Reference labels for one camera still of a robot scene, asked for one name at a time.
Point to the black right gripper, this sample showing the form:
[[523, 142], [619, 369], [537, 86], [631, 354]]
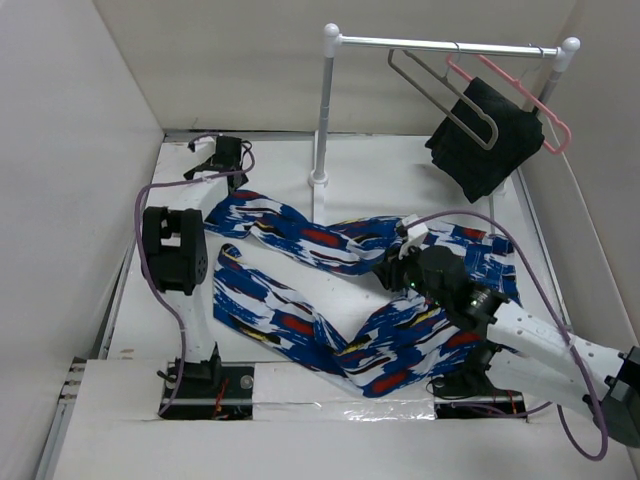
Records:
[[388, 268]]

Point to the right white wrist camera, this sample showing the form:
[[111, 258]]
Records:
[[413, 232]]

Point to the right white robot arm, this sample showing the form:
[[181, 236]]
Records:
[[521, 352]]

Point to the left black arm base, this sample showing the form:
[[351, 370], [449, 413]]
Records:
[[211, 390]]

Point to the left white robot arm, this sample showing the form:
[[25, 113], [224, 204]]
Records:
[[174, 248]]

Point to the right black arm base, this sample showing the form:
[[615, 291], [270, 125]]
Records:
[[467, 393]]

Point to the white metal clothes rack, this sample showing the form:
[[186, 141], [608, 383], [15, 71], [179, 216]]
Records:
[[560, 57]]

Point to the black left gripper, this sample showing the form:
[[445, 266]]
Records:
[[190, 173]]

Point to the blue patterned trousers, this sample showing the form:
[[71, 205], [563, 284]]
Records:
[[314, 294]]

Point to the pink clothes hanger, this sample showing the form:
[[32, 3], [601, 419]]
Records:
[[538, 103]]

